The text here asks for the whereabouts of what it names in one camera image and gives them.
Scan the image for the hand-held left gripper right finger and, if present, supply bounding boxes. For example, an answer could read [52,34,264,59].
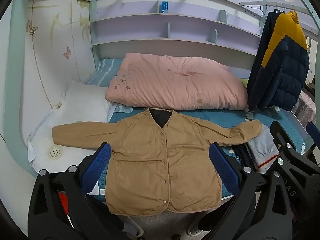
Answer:
[202,142,292,240]

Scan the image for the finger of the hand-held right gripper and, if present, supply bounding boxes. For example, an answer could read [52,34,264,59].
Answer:
[304,122,320,157]
[271,120,320,167]

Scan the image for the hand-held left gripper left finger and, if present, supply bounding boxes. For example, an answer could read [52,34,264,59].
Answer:
[27,143,125,240]

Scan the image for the tan button-front jacket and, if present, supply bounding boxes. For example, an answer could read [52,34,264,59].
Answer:
[52,108,262,216]

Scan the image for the white clothes rack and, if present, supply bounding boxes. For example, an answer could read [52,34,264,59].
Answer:
[240,0,309,17]

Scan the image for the grey sweatpants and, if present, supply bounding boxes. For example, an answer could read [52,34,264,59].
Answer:
[247,124,280,173]

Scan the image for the teal quilted bed sheet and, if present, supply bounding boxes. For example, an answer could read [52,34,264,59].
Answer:
[85,59,307,202]

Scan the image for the pink patterned cloth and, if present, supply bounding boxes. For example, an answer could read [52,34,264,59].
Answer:
[291,90,317,129]

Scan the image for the red cloth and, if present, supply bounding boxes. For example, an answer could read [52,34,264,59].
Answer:
[58,191,70,217]

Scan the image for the navy and yellow puffer jacket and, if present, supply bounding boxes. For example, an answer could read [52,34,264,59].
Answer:
[246,10,310,112]

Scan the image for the white smiley pillow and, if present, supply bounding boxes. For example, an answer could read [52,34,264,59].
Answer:
[27,79,117,174]

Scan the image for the striped teal sheet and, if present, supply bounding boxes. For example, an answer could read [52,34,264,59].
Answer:
[85,59,124,87]

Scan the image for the pink quilt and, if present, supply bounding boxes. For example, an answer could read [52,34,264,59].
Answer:
[105,52,249,112]

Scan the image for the white butterfly wardrobe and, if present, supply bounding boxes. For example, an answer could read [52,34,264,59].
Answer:
[6,0,97,155]

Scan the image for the lilac wall shelves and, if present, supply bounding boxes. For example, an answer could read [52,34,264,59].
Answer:
[90,0,263,55]

